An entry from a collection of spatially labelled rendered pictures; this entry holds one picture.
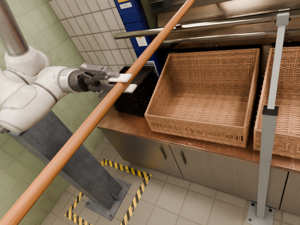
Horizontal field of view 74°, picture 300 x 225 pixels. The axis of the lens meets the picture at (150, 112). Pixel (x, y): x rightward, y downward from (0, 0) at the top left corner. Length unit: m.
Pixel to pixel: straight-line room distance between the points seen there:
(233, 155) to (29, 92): 0.91
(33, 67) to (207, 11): 0.97
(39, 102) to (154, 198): 1.22
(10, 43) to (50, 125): 0.44
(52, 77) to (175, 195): 1.25
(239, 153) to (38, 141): 1.04
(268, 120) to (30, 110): 0.78
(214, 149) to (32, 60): 1.03
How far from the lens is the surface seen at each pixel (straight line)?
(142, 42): 1.48
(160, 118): 1.13
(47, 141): 1.25
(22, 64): 1.18
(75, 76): 0.70
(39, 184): 0.47
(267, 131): 0.80
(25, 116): 0.74
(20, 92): 0.75
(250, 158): 1.07
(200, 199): 1.62
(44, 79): 0.79
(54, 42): 1.93
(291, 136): 0.98
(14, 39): 1.15
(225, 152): 1.09
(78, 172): 1.44
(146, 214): 1.68
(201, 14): 1.28
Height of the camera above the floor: 1.49
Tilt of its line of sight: 40 degrees down
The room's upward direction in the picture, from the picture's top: 25 degrees counter-clockwise
